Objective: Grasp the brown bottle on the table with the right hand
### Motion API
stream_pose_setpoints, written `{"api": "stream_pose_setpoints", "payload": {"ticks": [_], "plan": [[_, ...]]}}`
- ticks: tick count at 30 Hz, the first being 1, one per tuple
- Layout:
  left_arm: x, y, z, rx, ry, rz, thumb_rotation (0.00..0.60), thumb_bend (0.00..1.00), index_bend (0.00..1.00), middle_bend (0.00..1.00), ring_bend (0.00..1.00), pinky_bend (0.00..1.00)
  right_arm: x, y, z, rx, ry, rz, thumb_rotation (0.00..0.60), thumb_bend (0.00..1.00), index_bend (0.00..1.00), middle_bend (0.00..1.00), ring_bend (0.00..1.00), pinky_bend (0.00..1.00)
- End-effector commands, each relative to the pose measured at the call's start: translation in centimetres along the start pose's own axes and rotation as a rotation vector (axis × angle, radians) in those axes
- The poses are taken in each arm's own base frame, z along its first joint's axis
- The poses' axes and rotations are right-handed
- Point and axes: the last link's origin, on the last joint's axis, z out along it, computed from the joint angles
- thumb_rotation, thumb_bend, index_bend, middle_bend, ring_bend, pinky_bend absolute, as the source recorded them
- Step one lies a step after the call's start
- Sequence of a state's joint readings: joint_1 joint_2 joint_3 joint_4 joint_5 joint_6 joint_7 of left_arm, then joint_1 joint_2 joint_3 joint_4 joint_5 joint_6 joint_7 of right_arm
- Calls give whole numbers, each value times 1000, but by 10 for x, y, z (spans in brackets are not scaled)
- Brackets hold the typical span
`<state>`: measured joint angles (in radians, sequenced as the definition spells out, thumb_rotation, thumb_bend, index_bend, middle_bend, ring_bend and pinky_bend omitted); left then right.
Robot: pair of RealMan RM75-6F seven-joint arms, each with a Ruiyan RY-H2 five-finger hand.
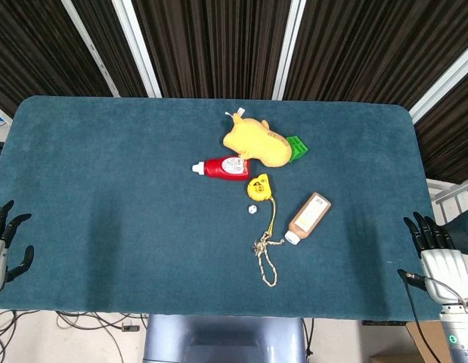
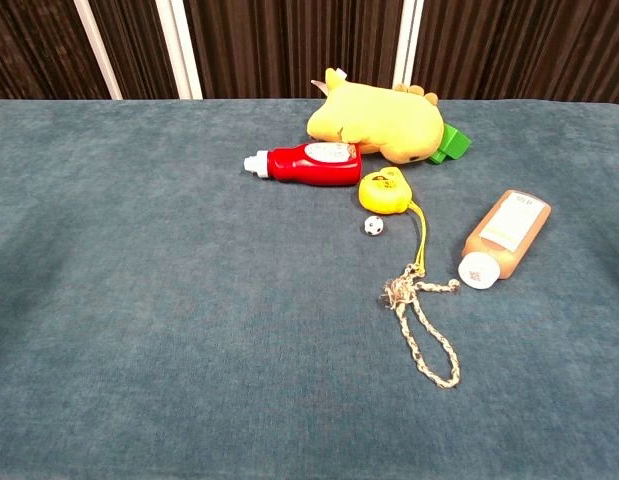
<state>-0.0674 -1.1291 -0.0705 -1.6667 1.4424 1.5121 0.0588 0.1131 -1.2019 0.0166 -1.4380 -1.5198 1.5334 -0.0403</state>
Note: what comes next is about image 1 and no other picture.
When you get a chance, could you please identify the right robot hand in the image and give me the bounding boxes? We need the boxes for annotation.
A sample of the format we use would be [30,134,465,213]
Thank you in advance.
[397,211,468,305]

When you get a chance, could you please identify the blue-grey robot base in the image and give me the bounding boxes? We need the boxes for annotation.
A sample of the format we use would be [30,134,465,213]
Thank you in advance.
[141,313,308,363]

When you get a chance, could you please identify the brown bottle with white cap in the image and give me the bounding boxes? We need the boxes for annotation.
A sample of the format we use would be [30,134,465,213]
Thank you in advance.
[284,192,332,246]

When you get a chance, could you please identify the red bottle with white cap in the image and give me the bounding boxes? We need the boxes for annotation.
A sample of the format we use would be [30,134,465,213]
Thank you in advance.
[191,155,252,182]

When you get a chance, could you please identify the cardboard box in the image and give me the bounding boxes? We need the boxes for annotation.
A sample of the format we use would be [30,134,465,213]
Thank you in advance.
[370,321,454,363]

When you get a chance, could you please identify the teal table mat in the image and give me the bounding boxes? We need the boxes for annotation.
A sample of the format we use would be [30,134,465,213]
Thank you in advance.
[0,95,446,322]

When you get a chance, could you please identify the green toy brick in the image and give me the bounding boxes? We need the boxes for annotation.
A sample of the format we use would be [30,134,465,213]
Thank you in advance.
[286,135,310,163]

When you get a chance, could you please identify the yellow tape measure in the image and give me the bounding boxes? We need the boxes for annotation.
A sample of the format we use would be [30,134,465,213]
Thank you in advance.
[247,173,272,200]

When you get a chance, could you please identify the yellow plush toy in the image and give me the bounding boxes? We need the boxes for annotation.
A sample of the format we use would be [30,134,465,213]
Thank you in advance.
[222,107,293,168]

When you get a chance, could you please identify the black cable on right hand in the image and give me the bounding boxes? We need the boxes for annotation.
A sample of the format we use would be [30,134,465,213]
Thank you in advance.
[404,271,467,363]

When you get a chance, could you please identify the grey metal frame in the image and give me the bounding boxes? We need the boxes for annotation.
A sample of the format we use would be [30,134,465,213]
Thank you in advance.
[426,177,468,219]

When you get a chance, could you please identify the floor cables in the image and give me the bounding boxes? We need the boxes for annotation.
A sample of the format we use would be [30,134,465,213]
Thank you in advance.
[0,309,150,363]

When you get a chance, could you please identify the braided rope loop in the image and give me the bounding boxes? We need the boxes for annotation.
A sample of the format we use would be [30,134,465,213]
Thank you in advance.
[252,196,286,287]

